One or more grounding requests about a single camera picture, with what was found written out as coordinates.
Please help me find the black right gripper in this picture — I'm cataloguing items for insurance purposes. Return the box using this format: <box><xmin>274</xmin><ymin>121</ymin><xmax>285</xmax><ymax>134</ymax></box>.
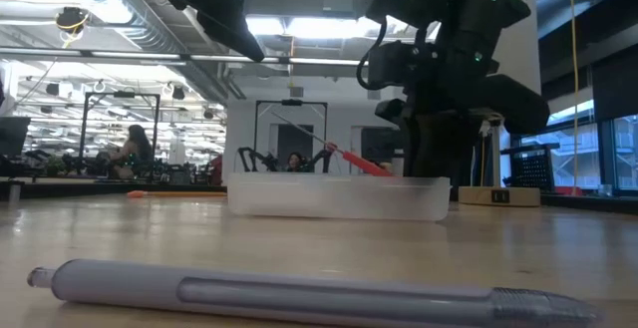
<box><xmin>404</xmin><ymin>33</ymin><xmax>482</xmax><ymax>177</ymax></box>

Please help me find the red handled metal tool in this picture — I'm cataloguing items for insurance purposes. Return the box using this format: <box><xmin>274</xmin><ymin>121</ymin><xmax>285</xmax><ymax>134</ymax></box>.
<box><xmin>271</xmin><ymin>111</ymin><xmax>395</xmax><ymax>178</ymax></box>

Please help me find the translucent plastic pencil box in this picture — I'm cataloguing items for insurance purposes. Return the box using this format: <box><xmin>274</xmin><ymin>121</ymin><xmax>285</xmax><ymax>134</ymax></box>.
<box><xmin>226</xmin><ymin>171</ymin><xmax>453</xmax><ymax>222</ymax></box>

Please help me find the orange pencil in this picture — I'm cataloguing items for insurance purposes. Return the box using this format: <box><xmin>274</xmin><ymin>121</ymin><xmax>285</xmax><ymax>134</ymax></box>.
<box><xmin>125</xmin><ymin>189</ymin><xmax>229</xmax><ymax>199</ymax></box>

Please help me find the grey retractable pen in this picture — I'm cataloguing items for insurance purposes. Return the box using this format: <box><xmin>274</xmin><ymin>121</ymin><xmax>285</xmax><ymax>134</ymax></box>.
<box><xmin>27</xmin><ymin>258</ymin><xmax>607</xmax><ymax>328</ymax></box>

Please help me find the black equipment cabinet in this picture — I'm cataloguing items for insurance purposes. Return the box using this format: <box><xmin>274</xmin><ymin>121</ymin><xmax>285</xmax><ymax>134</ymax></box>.
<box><xmin>361</xmin><ymin>126</ymin><xmax>408</xmax><ymax>169</ymax></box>

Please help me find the black pegboard cart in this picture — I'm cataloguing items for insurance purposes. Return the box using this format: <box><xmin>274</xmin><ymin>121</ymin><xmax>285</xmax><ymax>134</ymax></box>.
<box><xmin>499</xmin><ymin>142</ymin><xmax>563</xmax><ymax>193</ymax></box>

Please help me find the red chair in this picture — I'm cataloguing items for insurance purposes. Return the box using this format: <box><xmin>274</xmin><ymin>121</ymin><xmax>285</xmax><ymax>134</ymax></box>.
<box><xmin>207</xmin><ymin>153</ymin><xmax>224</xmax><ymax>186</ymax></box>

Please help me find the person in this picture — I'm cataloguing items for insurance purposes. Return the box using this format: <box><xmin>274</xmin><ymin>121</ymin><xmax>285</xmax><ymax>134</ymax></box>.
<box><xmin>109</xmin><ymin>124</ymin><xmax>155</xmax><ymax>179</ymax></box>
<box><xmin>285</xmin><ymin>151</ymin><xmax>306</xmax><ymax>173</ymax></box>

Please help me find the dark computer monitor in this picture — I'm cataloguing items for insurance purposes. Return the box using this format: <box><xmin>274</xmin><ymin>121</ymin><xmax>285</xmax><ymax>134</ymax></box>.
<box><xmin>0</xmin><ymin>116</ymin><xmax>32</xmax><ymax>160</ymax></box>

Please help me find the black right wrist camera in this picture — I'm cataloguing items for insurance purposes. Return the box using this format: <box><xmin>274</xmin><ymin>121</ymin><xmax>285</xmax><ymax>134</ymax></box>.
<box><xmin>367</xmin><ymin>40</ymin><xmax>416</xmax><ymax>126</ymax></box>

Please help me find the black background rig frame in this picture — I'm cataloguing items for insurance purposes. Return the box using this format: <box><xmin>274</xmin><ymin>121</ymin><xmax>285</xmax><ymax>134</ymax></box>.
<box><xmin>81</xmin><ymin>90</ymin><xmax>161</xmax><ymax>169</ymax></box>
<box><xmin>252</xmin><ymin>98</ymin><xmax>330</xmax><ymax>172</ymax></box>

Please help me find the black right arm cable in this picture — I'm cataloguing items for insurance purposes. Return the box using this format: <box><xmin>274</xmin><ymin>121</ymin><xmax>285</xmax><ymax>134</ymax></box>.
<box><xmin>355</xmin><ymin>16</ymin><xmax>390</xmax><ymax>93</ymax></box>

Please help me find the yellow hanging cord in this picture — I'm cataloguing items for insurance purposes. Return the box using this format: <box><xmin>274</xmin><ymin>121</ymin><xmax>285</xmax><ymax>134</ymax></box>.
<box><xmin>567</xmin><ymin>0</ymin><xmax>582</xmax><ymax>192</ymax></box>

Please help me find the black ceiling cable reel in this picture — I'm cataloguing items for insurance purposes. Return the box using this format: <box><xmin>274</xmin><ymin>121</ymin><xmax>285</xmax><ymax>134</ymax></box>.
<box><xmin>54</xmin><ymin>6</ymin><xmax>92</xmax><ymax>35</ymax></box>

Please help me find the black aluminium table frame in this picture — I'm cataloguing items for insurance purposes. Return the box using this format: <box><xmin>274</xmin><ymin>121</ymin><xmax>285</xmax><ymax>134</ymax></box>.
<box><xmin>0</xmin><ymin>180</ymin><xmax>638</xmax><ymax>215</ymax></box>

